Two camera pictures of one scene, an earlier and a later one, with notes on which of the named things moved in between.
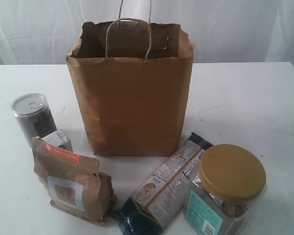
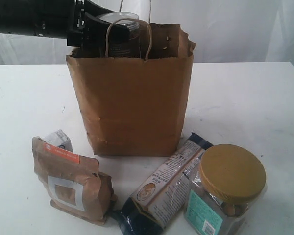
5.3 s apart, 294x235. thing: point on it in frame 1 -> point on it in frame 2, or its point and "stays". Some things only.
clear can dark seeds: (33, 115) -> (124, 35)
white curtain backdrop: (42, 32) stays
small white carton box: (58, 138) stays
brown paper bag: (134, 79) stays
